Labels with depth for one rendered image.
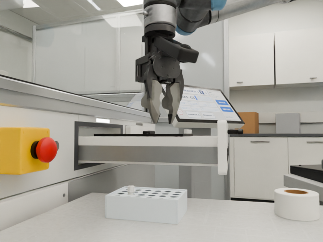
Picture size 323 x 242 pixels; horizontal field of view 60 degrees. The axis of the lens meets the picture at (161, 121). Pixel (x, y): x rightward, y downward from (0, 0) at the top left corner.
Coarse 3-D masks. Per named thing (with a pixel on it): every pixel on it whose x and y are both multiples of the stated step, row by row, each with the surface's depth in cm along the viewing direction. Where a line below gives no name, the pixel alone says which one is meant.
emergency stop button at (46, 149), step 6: (42, 138) 44; (48, 138) 44; (42, 144) 43; (48, 144) 43; (54, 144) 45; (36, 150) 43; (42, 150) 42; (48, 150) 43; (54, 150) 45; (42, 156) 43; (48, 156) 43; (54, 156) 45; (48, 162) 44
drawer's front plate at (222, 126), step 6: (222, 120) 57; (222, 126) 56; (222, 132) 56; (222, 138) 56; (222, 144) 56; (222, 150) 56; (222, 156) 56; (222, 162) 56; (222, 168) 56; (222, 174) 56
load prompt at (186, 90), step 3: (186, 90) 166; (189, 90) 168; (192, 90) 169; (195, 90) 171; (198, 90) 173; (201, 90) 175; (204, 90) 176; (186, 93) 164; (189, 93) 165; (192, 93) 167; (195, 93) 168; (198, 93) 170; (201, 93) 172; (204, 93) 174; (207, 93) 175
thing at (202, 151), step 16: (80, 144) 66; (96, 144) 65; (112, 144) 64; (128, 144) 63; (144, 144) 62; (160, 144) 61; (176, 144) 60; (192, 144) 59; (208, 144) 58; (80, 160) 65; (96, 160) 64; (112, 160) 63; (128, 160) 62; (144, 160) 61; (160, 160) 60; (176, 160) 60; (192, 160) 59; (208, 160) 58
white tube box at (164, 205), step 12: (120, 192) 50; (144, 192) 51; (156, 192) 50; (168, 192) 52; (180, 192) 51; (108, 204) 46; (120, 204) 46; (132, 204) 45; (144, 204) 45; (156, 204) 44; (168, 204) 44; (180, 204) 45; (108, 216) 46; (120, 216) 46; (132, 216) 45; (144, 216) 45; (156, 216) 44; (168, 216) 44; (180, 216) 45
